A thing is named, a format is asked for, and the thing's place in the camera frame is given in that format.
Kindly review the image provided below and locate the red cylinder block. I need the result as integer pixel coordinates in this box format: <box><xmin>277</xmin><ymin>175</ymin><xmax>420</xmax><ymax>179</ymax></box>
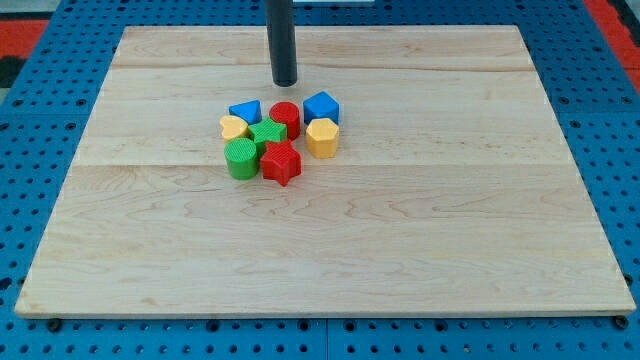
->
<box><xmin>269</xmin><ymin>101</ymin><xmax>300</xmax><ymax>140</ymax></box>

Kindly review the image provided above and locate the blue pentagon block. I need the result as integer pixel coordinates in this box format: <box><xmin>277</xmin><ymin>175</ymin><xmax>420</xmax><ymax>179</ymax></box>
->
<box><xmin>303</xmin><ymin>91</ymin><xmax>340</xmax><ymax>125</ymax></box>

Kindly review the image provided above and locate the yellow hexagon block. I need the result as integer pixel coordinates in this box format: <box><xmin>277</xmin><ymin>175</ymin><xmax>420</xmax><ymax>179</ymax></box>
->
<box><xmin>305</xmin><ymin>118</ymin><xmax>339</xmax><ymax>159</ymax></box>

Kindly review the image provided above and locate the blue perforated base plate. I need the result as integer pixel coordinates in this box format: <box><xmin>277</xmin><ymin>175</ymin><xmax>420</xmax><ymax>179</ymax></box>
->
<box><xmin>1</xmin><ymin>0</ymin><xmax>639</xmax><ymax>359</ymax></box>

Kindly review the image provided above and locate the red star block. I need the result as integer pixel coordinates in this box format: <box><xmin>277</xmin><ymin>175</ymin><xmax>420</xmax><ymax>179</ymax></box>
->
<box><xmin>260</xmin><ymin>139</ymin><xmax>302</xmax><ymax>186</ymax></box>

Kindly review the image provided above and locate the green cylinder block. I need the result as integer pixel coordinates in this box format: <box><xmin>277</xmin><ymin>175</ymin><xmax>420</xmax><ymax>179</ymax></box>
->
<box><xmin>224</xmin><ymin>138</ymin><xmax>259</xmax><ymax>180</ymax></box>

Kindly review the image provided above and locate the yellow heart block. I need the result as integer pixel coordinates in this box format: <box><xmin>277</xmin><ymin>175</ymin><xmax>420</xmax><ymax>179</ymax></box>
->
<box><xmin>219</xmin><ymin>115</ymin><xmax>249</xmax><ymax>143</ymax></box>

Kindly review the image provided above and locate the green star block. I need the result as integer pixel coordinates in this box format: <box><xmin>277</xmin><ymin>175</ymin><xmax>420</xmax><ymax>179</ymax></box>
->
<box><xmin>249</xmin><ymin>117</ymin><xmax>288</xmax><ymax>156</ymax></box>

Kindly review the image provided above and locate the blue triangle block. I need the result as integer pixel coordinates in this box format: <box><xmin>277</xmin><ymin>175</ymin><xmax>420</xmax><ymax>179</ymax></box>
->
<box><xmin>228</xmin><ymin>100</ymin><xmax>262</xmax><ymax>125</ymax></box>

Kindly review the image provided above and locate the light wooden board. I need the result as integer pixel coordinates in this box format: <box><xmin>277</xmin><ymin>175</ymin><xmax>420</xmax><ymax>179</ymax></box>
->
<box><xmin>15</xmin><ymin>25</ymin><xmax>636</xmax><ymax>319</ymax></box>

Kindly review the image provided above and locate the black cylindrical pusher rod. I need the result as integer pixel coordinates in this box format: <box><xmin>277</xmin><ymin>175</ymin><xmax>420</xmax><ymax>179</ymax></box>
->
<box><xmin>265</xmin><ymin>0</ymin><xmax>297</xmax><ymax>87</ymax></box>

